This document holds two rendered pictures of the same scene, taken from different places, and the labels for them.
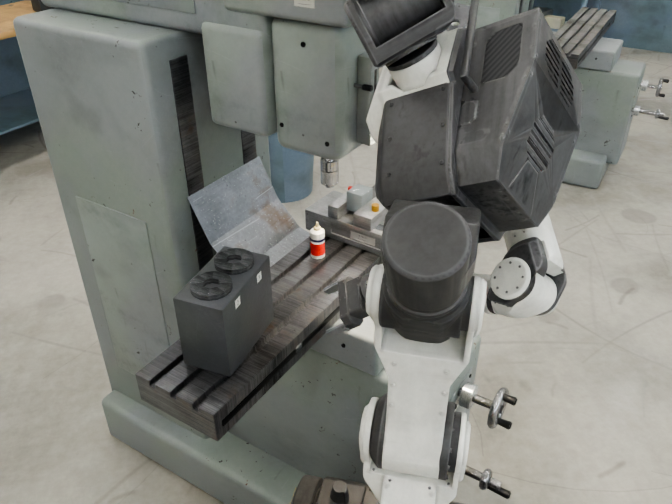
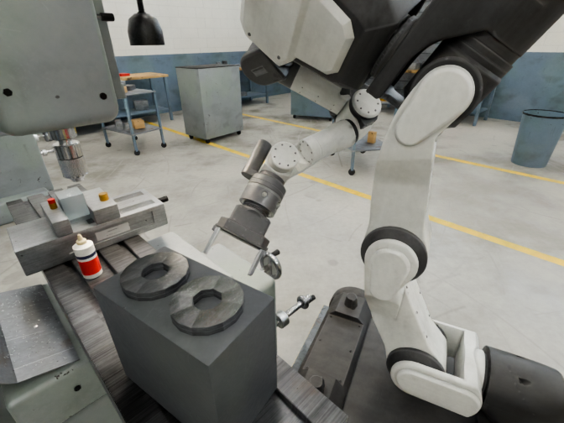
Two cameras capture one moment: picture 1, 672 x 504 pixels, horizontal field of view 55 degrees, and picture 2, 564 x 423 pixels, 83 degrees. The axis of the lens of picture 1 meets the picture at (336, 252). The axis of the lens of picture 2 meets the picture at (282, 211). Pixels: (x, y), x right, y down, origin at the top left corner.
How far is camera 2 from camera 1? 1.20 m
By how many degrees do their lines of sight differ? 65
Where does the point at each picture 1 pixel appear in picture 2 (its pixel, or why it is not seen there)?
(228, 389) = (300, 392)
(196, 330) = (243, 376)
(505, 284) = (370, 107)
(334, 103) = (96, 32)
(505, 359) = not seen: hidden behind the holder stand
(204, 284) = (196, 312)
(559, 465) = not seen: hidden behind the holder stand
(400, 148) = not seen: outside the picture
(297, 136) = (47, 102)
